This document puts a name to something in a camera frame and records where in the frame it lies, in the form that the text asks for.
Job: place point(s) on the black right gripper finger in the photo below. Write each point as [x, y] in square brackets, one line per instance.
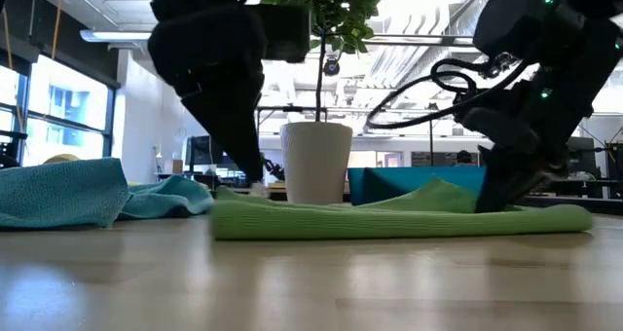
[530, 180]
[490, 180]

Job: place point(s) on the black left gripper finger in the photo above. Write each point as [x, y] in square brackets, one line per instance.
[238, 131]

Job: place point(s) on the cyan microfiber towel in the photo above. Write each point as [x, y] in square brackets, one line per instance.
[165, 199]

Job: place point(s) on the green microfiber towel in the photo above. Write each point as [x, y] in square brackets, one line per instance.
[365, 221]

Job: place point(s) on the gray microfiber towel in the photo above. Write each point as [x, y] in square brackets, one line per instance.
[58, 190]

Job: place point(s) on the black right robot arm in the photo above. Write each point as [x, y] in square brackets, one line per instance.
[516, 14]

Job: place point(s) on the yellow microfiber towel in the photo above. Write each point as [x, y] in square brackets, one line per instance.
[61, 159]

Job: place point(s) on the person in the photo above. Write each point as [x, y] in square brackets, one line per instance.
[465, 158]

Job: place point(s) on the black horizontal bar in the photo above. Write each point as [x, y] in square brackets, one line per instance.
[272, 109]

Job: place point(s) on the black computer monitor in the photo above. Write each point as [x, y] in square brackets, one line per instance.
[581, 156]
[199, 151]

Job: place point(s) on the small cardboard box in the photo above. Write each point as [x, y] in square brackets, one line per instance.
[176, 166]

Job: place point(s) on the green plant in white pot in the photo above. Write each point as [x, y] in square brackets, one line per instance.
[316, 165]

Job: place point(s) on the long ceiling light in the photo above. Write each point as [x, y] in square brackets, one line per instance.
[117, 35]

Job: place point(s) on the teal plastic bin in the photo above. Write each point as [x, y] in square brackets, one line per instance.
[389, 185]

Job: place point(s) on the black round knob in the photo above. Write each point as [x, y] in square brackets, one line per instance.
[331, 67]

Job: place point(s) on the large window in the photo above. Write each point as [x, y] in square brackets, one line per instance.
[68, 97]

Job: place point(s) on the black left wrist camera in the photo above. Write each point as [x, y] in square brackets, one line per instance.
[284, 31]

